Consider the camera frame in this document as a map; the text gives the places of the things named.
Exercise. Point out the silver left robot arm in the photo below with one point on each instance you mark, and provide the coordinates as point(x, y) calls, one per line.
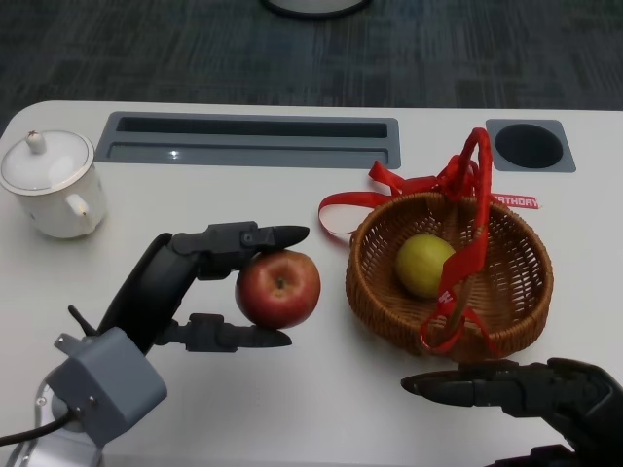
point(44, 447)

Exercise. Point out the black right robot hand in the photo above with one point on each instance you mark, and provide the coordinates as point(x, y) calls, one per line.
point(579, 399)

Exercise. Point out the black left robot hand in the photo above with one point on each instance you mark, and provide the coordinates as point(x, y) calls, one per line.
point(146, 287)

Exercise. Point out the red apple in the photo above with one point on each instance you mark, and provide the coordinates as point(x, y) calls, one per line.
point(277, 292)

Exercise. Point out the wicker basket with red ribbon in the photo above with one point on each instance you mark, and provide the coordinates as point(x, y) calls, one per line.
point(465, 262)

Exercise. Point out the white ceramic cup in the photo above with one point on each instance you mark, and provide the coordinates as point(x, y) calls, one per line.
point(53, 214)

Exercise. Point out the yellow-green apple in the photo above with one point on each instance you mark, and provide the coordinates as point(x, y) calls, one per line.
point(418, 265)

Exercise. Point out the white ceramic cup lid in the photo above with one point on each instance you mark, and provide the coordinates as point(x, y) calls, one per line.
point(48, 160)

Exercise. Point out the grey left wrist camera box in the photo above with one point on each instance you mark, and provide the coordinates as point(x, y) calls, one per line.
point(117, 379)

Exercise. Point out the white round black-rimmed base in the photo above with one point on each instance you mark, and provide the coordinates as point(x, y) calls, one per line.
point(316, 6)

